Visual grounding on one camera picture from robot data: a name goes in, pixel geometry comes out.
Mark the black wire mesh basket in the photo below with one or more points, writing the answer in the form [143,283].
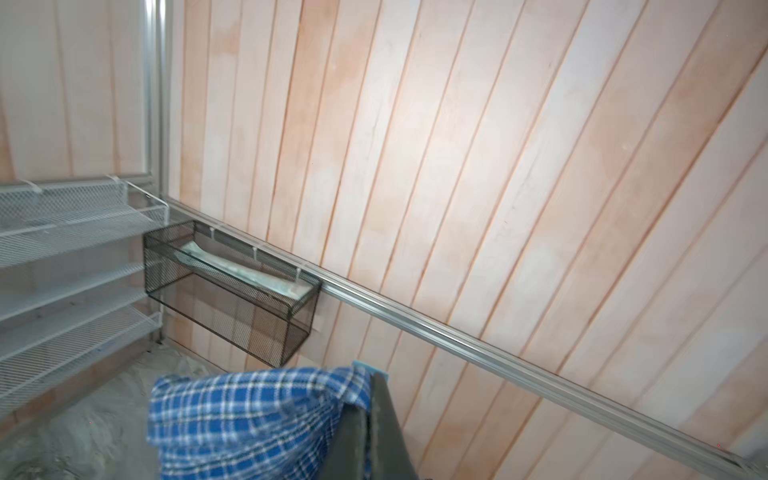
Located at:
[267,326]

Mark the blue checked shirt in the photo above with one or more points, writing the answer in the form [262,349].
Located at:
[266,424]

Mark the paper sheet in basket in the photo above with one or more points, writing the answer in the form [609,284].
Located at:
[193,255]

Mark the white wire mesh shelf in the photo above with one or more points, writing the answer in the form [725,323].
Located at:
[72,280]

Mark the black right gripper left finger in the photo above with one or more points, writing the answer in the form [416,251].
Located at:
[346,458]

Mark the aluminium wall frame rail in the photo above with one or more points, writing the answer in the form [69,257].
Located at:
[672,443]

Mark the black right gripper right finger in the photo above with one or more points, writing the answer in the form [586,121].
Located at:
[388,454]

